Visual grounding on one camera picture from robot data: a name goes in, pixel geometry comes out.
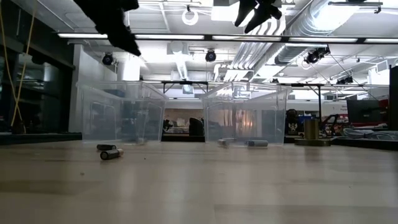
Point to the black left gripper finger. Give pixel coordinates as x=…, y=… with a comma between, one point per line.
x=119, y=34

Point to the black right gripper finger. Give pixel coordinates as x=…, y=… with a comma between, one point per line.
x=262, y=18
x=244, y=14

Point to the clear plastic bin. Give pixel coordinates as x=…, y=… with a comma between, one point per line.
x=245, y=115
x=119, y=112

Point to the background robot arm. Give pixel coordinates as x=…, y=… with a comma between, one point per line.
x=167, y=124

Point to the ceiling light tube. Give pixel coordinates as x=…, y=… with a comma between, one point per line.
x=169, y=36
x=82, y=36
x=247, y=37
x=381, y=40
x=323, y=40

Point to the black ceiling spot lamp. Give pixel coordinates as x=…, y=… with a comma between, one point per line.
x=107, y=58
x=210, y=55
x=315, y=56

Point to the dark glass cabinet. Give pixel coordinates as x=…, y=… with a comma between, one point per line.
x=37, y=93

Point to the black gaming chair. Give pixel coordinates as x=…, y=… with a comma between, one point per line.
x=291, y=121

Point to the black office chair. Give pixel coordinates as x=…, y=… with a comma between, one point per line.
x=196, y=127

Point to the small black battery gold end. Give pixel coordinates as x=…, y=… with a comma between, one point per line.
x=111, y=154

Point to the brass cylinder weight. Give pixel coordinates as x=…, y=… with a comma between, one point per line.
x=311, y=129

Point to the dark computer monitor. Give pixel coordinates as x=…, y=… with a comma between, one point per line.
x=363, y=111

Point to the silver ventilation duct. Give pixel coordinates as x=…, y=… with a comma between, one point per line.
x=304, y=28

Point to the black table edge rail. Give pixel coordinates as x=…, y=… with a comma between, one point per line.
x=40, y=138

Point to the flat brass base plate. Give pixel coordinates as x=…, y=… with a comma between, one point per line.
x=312, y=142

